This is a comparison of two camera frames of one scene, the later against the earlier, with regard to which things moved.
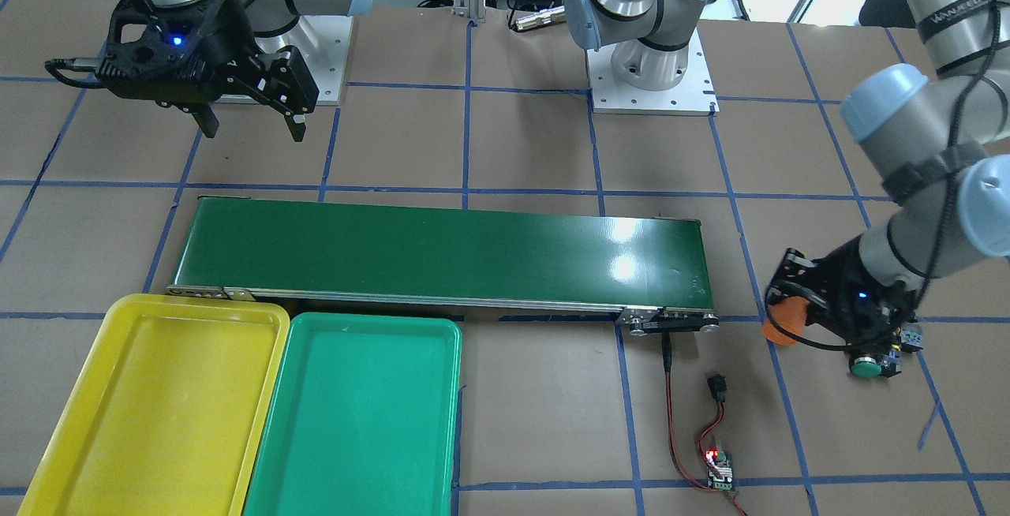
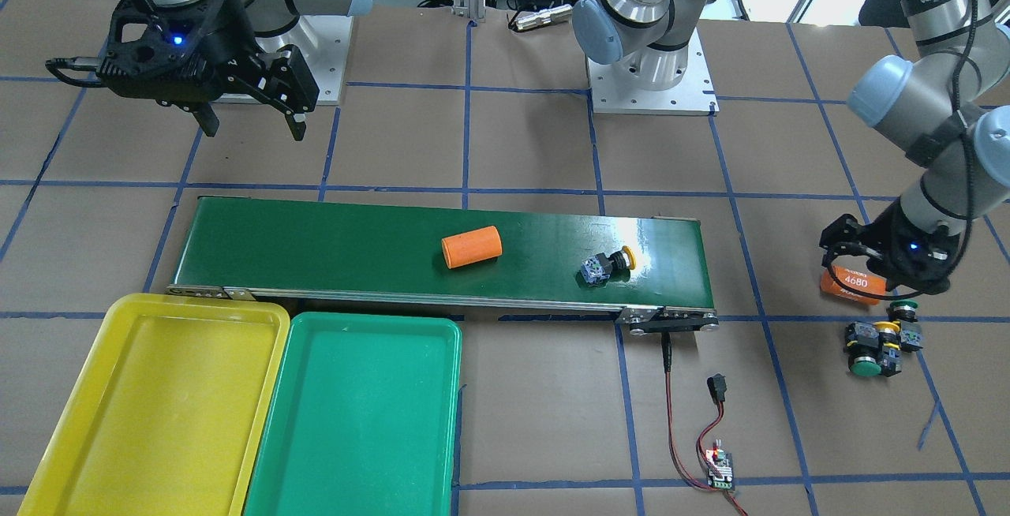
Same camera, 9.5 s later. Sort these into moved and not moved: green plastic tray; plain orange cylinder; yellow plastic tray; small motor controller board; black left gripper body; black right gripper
Moved: plain orange cylinder; black left gripper body
Not moved: yellow plastic tray; small motor controller board; green plastic tray; black right gripper
